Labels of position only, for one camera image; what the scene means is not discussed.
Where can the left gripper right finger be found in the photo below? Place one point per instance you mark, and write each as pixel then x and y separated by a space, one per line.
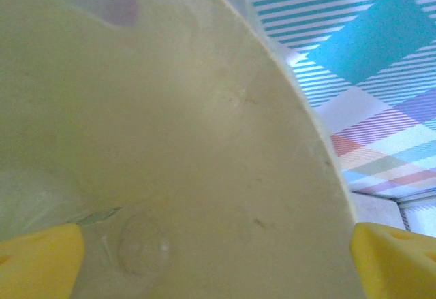
pixel 398 268

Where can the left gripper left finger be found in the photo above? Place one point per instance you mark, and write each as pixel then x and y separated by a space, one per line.
pixel 37 265

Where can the cream plastic waste bin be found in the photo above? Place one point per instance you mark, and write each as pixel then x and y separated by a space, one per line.
pixel 170 125

